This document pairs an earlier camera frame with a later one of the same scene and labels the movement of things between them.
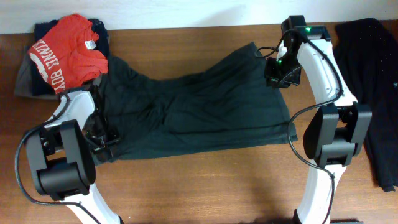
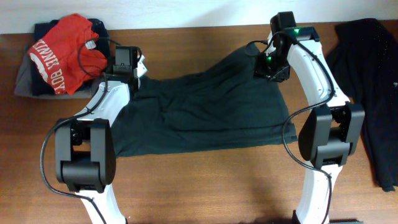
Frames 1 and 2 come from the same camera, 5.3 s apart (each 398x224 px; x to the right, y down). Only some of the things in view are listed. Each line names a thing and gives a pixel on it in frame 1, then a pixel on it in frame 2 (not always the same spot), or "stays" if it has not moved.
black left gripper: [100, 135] -> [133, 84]
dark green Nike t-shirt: [226, 104] stays
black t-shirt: [367, 51] stays
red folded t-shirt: [66, 55] stays
